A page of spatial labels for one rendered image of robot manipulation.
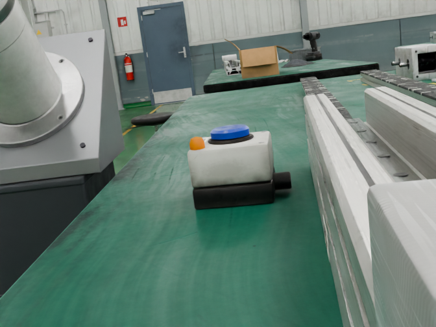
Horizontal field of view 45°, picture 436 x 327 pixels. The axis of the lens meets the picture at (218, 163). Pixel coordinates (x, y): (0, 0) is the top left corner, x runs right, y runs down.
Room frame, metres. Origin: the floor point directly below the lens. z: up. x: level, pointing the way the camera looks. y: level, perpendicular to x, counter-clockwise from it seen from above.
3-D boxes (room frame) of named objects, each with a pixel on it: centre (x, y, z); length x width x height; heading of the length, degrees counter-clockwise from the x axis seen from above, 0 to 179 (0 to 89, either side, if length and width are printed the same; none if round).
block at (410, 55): (1.56, -0.62, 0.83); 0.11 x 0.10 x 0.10; 85
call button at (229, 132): (0.54, -0.02, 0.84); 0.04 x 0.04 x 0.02
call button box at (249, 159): (0.54, -0.02, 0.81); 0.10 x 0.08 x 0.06; 81
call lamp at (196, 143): (0.51, 0.02, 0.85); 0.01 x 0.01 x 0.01
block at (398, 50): (1.68, -0.64, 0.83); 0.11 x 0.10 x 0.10; 83
